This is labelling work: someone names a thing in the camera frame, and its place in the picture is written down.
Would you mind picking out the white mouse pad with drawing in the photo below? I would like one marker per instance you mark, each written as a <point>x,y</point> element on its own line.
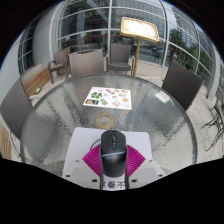
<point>83,140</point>

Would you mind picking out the small white paper napkin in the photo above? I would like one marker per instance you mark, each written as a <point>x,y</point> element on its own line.
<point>163,96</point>

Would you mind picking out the gold framed menu stand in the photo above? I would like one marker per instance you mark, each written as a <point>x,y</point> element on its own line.
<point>140,29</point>

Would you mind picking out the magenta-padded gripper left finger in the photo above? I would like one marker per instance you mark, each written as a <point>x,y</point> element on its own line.
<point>77,171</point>

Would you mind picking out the black computer mouse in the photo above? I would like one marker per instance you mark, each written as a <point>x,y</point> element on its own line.
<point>113,156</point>

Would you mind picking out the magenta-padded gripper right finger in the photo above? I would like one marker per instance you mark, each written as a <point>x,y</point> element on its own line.
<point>148,170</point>

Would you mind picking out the wooden slatted bench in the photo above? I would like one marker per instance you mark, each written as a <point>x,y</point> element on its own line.
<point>4,141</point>
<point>35,81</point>

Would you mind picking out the dark metal outdoor table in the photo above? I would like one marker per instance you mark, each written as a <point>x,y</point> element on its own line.
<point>215,123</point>

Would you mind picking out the colourful picture menu card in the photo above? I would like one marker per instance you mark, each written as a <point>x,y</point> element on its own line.
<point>106,98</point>

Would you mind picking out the tan tape roll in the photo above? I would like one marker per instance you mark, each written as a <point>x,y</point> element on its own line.
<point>97,120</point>

